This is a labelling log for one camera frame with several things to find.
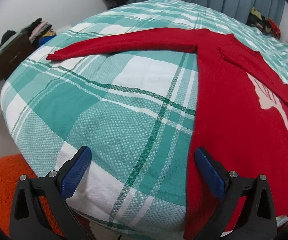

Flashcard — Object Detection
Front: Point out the red sweater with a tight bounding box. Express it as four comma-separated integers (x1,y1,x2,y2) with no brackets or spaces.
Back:
47,28,288,239

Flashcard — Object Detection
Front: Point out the teal white plaid bedspread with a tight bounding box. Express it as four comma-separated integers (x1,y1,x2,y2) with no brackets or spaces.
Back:
0,0,288,239

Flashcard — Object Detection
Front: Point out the orange fluffy rug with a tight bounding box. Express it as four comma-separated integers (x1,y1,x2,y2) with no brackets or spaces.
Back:
0,154,67,238

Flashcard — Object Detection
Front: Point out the pile of clothes on cabinet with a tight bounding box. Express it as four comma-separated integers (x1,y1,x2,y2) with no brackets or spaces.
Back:
0,18,56,81

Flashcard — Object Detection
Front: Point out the colourful clothes pile by curtain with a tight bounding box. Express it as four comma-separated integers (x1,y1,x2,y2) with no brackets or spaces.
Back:
247,7,281,40

